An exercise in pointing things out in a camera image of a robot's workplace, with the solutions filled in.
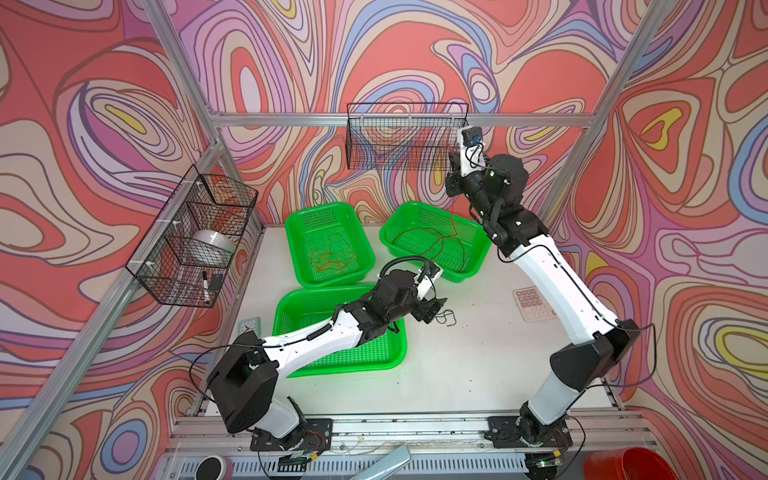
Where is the orange cable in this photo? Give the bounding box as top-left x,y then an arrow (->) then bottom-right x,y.
308,230 -> 361,278

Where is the green basket front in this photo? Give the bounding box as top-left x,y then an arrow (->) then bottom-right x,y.
265,284 -> 408,379

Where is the green basket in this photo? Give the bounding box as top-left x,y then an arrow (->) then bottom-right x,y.
265,284 -> 408,379
285,202 -> 375,288
379,201 -> 491,283

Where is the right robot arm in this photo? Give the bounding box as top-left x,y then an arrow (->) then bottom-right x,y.
446,148 -> 640,446

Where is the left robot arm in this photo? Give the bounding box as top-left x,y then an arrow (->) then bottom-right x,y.
207,263 -> 446,440

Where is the green basket back right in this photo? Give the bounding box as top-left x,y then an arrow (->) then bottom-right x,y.
379,201 -> 491,283

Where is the green basket back left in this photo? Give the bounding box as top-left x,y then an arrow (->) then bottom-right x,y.
285,202 -> 375,288

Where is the pink white calculator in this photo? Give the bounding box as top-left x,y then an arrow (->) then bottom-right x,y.
513,287 -> 558,323

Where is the small white clock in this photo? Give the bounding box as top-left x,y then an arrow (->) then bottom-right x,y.
237,317 -> 262,336

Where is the silver metal bar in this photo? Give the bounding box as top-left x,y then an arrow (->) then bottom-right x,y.
351,445 -> 412,480

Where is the red bucket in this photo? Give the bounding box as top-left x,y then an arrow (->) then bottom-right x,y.
583,447 -> 678,480

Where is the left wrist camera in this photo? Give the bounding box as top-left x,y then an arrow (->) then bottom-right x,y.
415,262 -> 443,300

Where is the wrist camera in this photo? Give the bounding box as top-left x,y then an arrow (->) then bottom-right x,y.
415,262 -> 443,300
458,126 -> 486,177

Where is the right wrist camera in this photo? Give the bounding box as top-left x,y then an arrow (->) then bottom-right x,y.
458,126 -> 486,177

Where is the black wire basket back wall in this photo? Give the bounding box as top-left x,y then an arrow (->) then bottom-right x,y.
345,100 -> 469,172

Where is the black wire basket wall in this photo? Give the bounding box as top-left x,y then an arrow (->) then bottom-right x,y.
345,100 -> 469,172
126,166 -> 258,308

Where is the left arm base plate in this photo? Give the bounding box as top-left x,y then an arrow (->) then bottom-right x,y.
250,418 -> 333,455

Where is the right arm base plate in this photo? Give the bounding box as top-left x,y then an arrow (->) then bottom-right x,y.
483,416 -> 573,450

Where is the black wire basket left wall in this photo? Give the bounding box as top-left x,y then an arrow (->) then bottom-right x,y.
126,166 -> 258,308

